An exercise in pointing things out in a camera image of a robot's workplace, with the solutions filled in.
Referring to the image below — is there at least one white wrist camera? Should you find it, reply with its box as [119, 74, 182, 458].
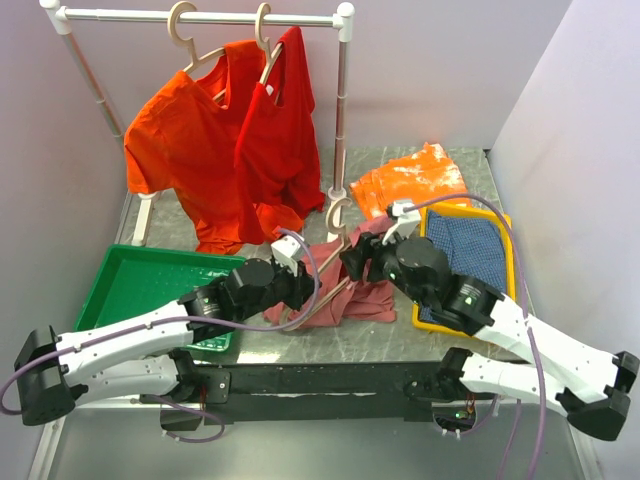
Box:
[271, 235, 303, 276]
[382, 199, 421, 245]

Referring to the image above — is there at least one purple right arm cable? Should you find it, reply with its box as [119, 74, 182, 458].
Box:
[402, 193, 546, 480]

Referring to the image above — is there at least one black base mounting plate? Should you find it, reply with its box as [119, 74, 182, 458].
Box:
[164, 361, 473, 423]

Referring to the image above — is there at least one dusty pink t shirt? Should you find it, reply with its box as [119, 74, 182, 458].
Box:
[263, 216, 396, 328]

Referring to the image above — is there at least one orange white patterned shirt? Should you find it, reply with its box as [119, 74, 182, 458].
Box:
[350, 143, 467, 220]

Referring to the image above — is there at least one orange t shirt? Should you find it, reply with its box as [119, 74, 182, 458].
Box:
[124, 40, 303, 254]

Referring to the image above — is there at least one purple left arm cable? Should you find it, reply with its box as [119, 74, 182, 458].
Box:
[0, 227, 321, 416]

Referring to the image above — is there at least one blue checked shirt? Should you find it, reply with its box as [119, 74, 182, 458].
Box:
[426, 211, 508, 293]

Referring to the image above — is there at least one white clothes rack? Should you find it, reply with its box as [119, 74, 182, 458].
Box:
[39, 1, 355, 241]

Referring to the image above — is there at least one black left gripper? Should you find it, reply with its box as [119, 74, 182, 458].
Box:
[237, 255, 322, 321]

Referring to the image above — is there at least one aluminium frame rail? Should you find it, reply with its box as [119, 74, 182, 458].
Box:
[28, 398, 206, 479]

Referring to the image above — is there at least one red t shirt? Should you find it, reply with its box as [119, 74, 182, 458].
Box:
[234, 27, 326, 244]

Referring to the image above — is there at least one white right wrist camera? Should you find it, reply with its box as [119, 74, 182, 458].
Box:
[382, 199, 421, 245]

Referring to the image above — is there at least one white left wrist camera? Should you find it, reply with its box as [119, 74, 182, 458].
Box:
[271, 235, 303, 276]

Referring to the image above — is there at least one green plastic tray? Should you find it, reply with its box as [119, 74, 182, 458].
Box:
[74, 245, 244, 331]

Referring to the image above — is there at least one yellow plastic tray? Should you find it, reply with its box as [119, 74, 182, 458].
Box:
[411, 202, 518, 339]

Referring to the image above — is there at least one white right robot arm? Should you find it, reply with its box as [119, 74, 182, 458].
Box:
[340, 233, 639, 441]

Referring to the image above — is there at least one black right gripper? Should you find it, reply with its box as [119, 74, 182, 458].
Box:
[338, 223, 430, 307]

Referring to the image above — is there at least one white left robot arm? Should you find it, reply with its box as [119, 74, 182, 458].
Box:
[1, 259, 321, 426]

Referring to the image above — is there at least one beige hanger with red shirt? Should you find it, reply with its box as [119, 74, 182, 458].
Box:
[254, 2, 282, 85]

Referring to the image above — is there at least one beige hanger with orange shirt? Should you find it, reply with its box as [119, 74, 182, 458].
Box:
[166, 1, 227, 78]

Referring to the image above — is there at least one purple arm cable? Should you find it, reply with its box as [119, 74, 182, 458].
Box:
[402, 193, 546, 480]
[0, 227, 321, 416]

